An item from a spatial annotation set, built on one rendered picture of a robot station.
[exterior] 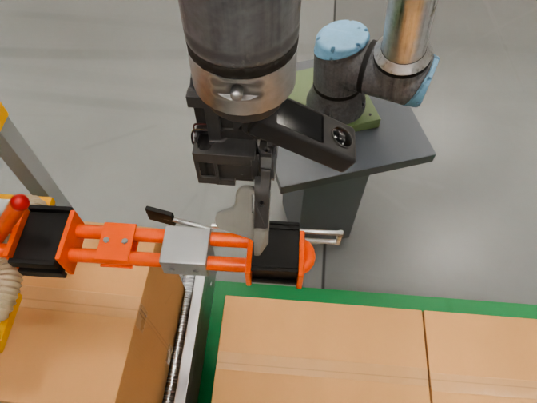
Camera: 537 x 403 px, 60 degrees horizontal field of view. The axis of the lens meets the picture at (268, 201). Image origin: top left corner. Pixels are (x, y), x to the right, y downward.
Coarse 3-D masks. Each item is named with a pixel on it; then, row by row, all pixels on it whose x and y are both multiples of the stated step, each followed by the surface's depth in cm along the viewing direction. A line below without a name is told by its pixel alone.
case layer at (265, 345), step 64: (256, 320) 138; (320, 320) 138; (384, 320) 138; (448, 320) 138; (512, 320) 138; (256, 384) 129; (320, 384) 129; (384, 384) 129; (448, 384) 129; (512, 384) 129
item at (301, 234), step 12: (276, 240) 69; (288, 240) 69; (300, 240) 69; (252, 252) 68; (264, 252) 68; (276, 252) 68; (288, 252) 68; (300, 252) 68; (252, 264) 67; (264, 264) 67; (276, 264) 67; (288, 264) 67; (300, 264) 67; (252, 276) 70; (264, 276) 70; (276, 276) 69; (288, 276) 69; (300, 276) 66; (300, 288) 70
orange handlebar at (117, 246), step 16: (80, 224) 72; (112, 224) 71; (128, 224) 71; (112, 240) 70; (128, 240) 70; (144, 240) 71; (160, 240) 71; (224, 240) 71; (240, 240) 70; (304, 240) 71; (0, 256) 70; (80, 256) 69; (96, 256) 68; (112, 256) 68; (128, 256) 69; (144, 256) 69; (208, 256) 69; (304, 256) 69; (240, 272) 69; (304, 272) 69
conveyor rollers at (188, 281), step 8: (184, 280) 145; (192, 280) 144; (192, 288) 143; (184, 296) 142; (184, 304) 140; (184, 312) 139; (184, 320) 138; (184, 328) 137; (176, 336) 135; (184, 336) 136; (176, 344) 134; (176, 352) 133; (176, 360) 132; (176, 368) 131; (168, 376) 130; (176, 376) 130; (168, 384) 129; (176, 384) 129; (168, 392) 127; (168, 400) 126
